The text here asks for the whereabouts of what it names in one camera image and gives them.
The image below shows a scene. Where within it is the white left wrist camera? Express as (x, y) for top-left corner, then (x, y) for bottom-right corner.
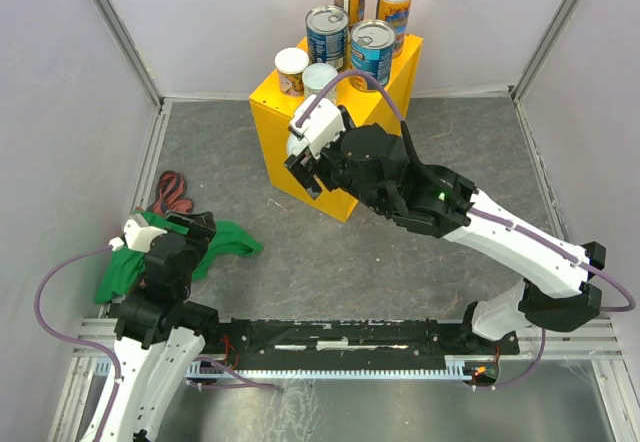
(109, 213), (168, 253)

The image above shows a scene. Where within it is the small can white lid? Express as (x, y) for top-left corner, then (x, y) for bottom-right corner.
(274, 47), (309, 97)

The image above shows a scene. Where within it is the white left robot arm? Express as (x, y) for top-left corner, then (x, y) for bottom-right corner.
(83, 212), (221, 441)

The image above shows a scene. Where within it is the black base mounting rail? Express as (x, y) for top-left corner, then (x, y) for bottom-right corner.
(202, 319), (520, 372)

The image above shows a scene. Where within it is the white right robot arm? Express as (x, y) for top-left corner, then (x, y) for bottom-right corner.
(285, 96), (605, 353)

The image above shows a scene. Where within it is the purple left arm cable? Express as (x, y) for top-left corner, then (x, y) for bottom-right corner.
(33, 244), (126, 442)

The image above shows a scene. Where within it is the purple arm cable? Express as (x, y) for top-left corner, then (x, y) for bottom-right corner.
(33, 244), (126, 442)
(297, 69), (637, 393)

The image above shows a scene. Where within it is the blue tin can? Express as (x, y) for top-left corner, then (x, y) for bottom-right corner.
(350, 19), (396, 87)

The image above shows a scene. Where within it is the yellow can white lid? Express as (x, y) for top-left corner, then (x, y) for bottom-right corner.
(302, 63), (339, 99)

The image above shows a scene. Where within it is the green cloth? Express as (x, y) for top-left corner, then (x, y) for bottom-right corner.
(93, 210), (263, 305)

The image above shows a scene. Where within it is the yellow wooden cabinet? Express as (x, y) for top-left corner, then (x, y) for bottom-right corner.
(249, 34), (423, 222)

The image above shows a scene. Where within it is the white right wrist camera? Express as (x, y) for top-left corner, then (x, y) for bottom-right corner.
(286, 95), (345, 159)

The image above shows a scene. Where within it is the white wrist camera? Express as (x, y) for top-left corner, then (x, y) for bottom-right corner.
(286, 95), (345, 159)
(109, 213), (168, 253)

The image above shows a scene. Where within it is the blue yellow can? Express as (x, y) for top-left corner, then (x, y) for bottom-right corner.
(376, 0), (412, 57)

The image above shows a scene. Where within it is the light blue cable duct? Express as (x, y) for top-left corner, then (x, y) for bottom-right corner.
(184, 354), (474, 381)

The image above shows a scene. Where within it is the blue soup can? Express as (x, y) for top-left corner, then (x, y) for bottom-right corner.
(305, 5), (349, 72)

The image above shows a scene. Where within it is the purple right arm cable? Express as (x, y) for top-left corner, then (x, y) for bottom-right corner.
(297, 69), (637, 393)

